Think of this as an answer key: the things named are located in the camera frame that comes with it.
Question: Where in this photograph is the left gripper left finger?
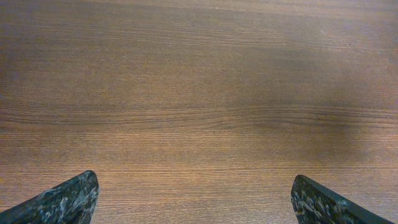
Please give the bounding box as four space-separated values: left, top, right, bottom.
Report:
1 170 99 224

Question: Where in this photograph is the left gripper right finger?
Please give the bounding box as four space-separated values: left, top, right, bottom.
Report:
290 175 393 224

